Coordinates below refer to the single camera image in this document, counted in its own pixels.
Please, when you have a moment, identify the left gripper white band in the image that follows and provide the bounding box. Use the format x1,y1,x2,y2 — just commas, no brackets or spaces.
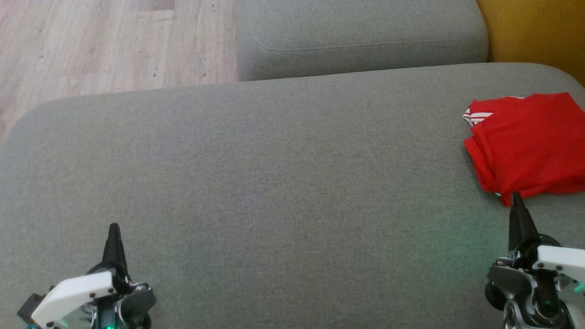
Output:
31,223,157,329

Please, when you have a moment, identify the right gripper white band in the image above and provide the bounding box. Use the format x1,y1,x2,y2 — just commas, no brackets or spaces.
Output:
484,193,585,329

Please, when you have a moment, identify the red basketball jersey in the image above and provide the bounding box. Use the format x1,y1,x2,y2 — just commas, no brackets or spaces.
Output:
463,92,585,197

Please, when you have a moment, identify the grey fabric sofa seat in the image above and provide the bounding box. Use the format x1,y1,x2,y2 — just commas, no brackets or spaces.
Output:
0,63,585,329

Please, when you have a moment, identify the mustard yellow panel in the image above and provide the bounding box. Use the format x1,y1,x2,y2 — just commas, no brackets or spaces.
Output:
475,0,585,87

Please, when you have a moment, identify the grey sofa back cushion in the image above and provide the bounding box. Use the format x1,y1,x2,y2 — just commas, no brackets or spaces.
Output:
234,0,489,82

